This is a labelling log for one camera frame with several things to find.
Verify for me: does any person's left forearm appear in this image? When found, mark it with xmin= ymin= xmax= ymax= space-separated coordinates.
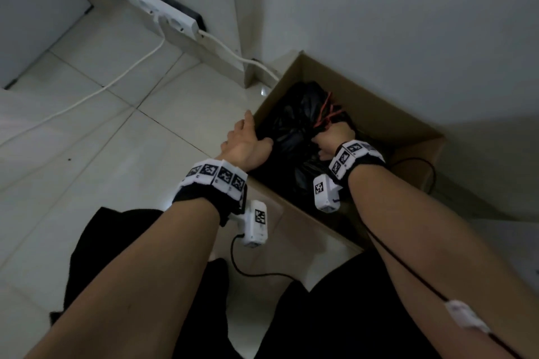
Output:
xmin=25 ymin=196 xmax=222 ymax=359

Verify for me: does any white tape patch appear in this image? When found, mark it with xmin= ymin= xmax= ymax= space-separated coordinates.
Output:
xmin=445 ymin=300 xmax=491 ymax=333

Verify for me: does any black wristband with marker tags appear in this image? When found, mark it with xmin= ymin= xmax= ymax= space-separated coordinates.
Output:
xmin=327 ymin=140 xmax=387 ymax=187
xmin=171 ymin=159 xmax=249 ymax=227

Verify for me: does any black trash bag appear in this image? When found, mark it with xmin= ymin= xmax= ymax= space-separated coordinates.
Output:
xmin=257 ymin=81 xmax=395 ymax=204

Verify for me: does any white power strip cable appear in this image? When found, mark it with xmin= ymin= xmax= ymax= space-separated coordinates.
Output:
xmin=198 ymin=28 xmax=281 ymax=84

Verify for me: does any white plug cable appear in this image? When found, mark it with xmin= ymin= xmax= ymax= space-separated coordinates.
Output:
xmin=0 ymin=33 xmax=167 ymax=149

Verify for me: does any white door panel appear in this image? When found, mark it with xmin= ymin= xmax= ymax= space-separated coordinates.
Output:
xmin=0 ymin=0 xmax=93 ymax=88

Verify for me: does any long white power strip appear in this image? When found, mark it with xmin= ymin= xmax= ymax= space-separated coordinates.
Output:
xmin=133 ymin=0 xmax=199 ymax=40

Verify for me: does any brown cardboard box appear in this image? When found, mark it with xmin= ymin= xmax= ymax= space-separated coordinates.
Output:
xmin=248 ymin=50 xmax=447 ymax=252

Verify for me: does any person's left hand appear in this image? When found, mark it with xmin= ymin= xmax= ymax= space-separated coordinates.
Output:
xmin=218 ymin=109 xmax=275 ymax=172

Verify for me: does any person's right forearm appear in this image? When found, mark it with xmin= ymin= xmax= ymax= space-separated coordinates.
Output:
xmin=347 ymin=163 xmax=539 ymax=359

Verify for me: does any person's right hand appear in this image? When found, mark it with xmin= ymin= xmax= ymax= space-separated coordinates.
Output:
xmin=311 ymin=121 xmax=357 ymax=162

